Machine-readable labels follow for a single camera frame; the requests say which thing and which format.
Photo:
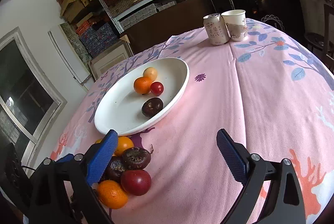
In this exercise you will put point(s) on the wooden chair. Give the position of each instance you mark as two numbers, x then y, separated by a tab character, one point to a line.
323	43

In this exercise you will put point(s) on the dark brown cabinet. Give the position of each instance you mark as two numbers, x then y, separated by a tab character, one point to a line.
175	20

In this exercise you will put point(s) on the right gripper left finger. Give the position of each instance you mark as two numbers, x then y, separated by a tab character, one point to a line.
61	189

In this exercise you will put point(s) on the pale yellow fruit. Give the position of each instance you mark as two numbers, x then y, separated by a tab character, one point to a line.
150	73

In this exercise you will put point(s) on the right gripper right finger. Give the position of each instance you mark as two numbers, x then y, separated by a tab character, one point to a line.
284	202

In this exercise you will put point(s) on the small red cherry tomato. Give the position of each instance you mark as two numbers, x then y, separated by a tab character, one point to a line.
157	88

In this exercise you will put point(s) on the white beverage can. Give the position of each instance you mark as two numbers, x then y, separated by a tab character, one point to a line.
216	29

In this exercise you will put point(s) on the large orange tangerine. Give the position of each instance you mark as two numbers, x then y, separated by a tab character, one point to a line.
111	194

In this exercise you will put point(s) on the dark red plum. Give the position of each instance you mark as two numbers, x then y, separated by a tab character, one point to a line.
136	182

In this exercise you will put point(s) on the white paper cup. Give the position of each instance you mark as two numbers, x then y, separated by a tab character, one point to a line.
235	21

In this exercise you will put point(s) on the framed picture leaning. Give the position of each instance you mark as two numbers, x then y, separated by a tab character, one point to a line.
110	57

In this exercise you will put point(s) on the dark water chestnut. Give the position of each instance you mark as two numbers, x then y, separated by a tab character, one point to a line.
115	169
152	107
136	158

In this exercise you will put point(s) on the small mandarin orange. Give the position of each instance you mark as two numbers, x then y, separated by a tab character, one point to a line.
142	85

